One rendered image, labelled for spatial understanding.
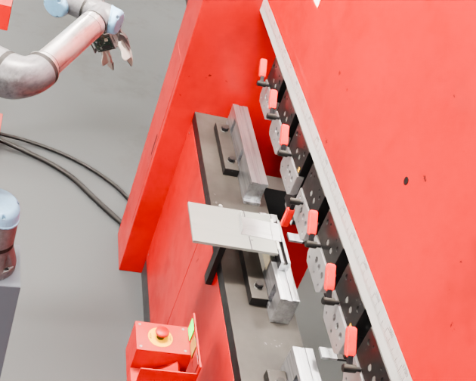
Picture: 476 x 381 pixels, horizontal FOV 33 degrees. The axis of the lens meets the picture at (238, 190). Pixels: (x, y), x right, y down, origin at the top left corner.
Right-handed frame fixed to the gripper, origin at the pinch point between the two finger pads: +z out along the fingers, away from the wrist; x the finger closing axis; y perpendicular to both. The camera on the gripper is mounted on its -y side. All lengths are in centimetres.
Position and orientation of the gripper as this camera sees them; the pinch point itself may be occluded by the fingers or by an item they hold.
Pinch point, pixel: (121, 63)
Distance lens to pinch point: 262.6
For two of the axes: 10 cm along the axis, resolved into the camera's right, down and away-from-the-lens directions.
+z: 3.0, 7.6, 5.8
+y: -1.3, 6.3, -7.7
